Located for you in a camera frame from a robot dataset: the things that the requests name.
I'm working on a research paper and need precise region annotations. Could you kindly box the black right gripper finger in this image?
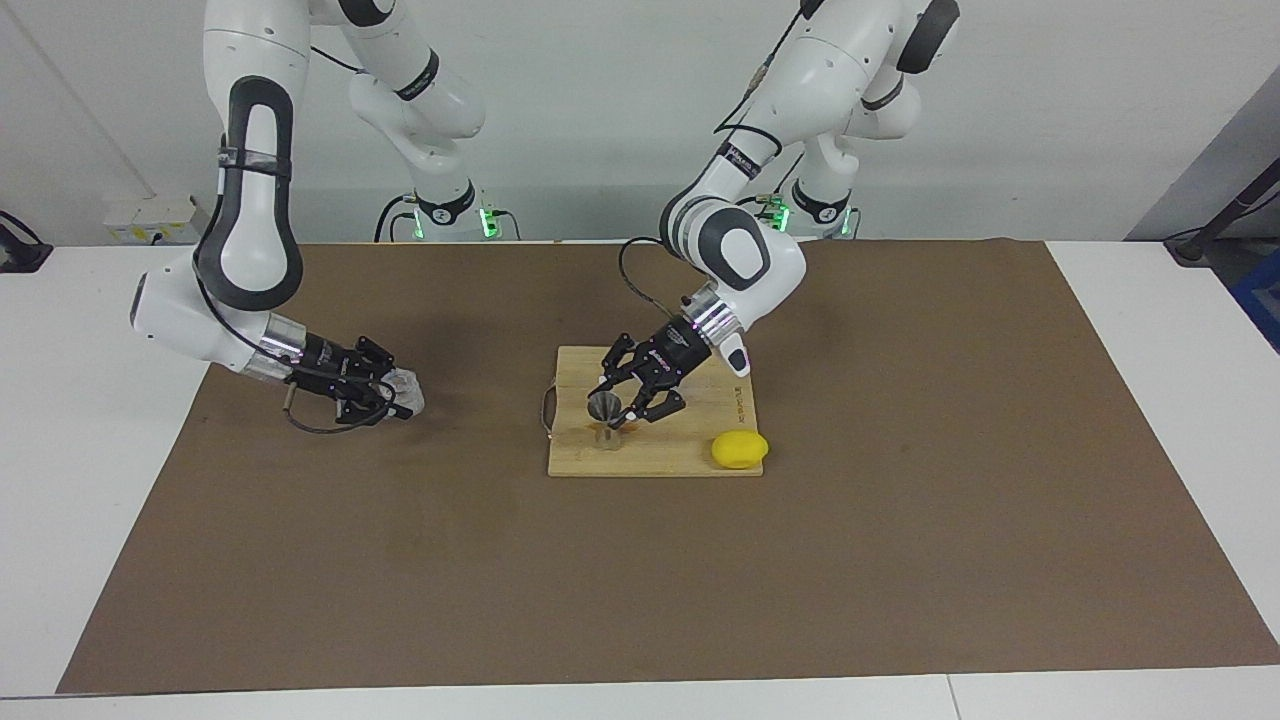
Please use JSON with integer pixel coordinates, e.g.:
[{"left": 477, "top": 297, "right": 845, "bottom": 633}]
[
  {"left": 335, "top": 385, "right": 413, "bottom": 426},
  {"left": 345, "top": 337, "right": 396, "bottom": 376}
]

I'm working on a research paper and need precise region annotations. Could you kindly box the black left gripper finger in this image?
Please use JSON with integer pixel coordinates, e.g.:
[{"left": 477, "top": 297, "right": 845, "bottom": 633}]
[
  {"left": 600, "top": 337, "right": 641, "bottom": 391},
  {"left": 620, "top": 385, "right": 688, "bottom": 429}
]

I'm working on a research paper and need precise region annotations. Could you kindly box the clear glass cup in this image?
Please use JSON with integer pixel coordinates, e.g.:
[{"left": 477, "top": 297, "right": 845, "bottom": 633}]
[{"left": 385, "top": 368, "right": 426, "bottom": 419}]

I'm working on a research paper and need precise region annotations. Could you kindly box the steel jigger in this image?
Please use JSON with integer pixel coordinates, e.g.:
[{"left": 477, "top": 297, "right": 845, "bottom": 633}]
[{"left": 586, "top": 392, "right": 626, "bottom": 453}]

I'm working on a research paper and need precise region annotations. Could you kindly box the bamboo cutting board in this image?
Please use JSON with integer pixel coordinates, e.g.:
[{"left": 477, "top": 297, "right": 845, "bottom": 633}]
[{"left": 540, "top": 345, "right": 765, "bottom": 479}]

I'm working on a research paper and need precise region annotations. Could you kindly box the yellow lemon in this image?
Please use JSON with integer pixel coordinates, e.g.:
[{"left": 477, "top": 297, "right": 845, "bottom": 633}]
[{"left": 711, "top": 430, "right": 770, "bottom": 471}]

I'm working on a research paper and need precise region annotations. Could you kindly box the brown table mat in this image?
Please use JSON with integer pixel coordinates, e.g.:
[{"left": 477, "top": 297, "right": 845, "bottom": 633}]
[{"left": 55, "top": 238, "right": 1280, "bottom": 695}]

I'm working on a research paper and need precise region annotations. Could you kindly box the black stand leg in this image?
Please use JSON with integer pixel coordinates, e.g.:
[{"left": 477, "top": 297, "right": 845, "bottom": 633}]
[{"left": 1165, "top": 160, "right": 1280, "bottom": 266}]

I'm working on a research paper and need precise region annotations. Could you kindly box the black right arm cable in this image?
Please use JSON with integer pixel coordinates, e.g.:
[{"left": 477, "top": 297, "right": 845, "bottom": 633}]
[{"left": 195, "top": 265, "right": 396, "bottom": 436}]

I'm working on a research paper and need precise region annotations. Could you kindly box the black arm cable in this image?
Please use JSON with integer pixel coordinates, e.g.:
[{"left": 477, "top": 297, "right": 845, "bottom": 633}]
[
  {"left": 618, "top": 0, "right": 806, "bottom": 319},
  {"left": 195, "top": 265, "right": 396, "bottom": 436}
]

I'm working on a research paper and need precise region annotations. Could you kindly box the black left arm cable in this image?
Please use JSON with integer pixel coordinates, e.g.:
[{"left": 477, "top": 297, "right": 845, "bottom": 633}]
[{"left": 618, "top": 0, "right": 806, "bottom": 319}]

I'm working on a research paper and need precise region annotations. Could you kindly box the white wall socket box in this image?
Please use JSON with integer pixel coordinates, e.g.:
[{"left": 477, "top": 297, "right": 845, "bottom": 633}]
[{"left": 105, "top": 195, "right": 206, "bottom": 246}]

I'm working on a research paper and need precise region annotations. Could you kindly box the black clamp mount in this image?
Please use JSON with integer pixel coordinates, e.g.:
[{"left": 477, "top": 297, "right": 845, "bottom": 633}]
[{"left": 0, "top": 210, "right": 53, "bottom": 273}]

